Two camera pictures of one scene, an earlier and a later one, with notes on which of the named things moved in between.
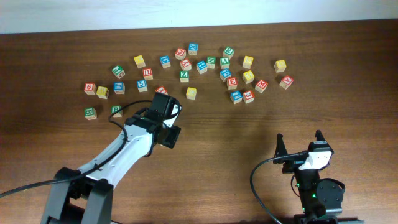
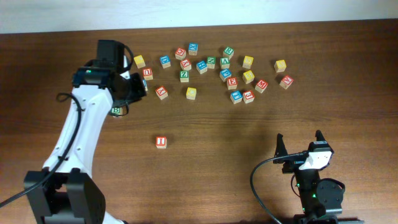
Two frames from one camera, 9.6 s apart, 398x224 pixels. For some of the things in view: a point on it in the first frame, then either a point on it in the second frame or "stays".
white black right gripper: (291, 165) stays
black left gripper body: (170, 136) -> (134, 89)
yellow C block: (191, 93) stays
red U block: (147, 73) stays
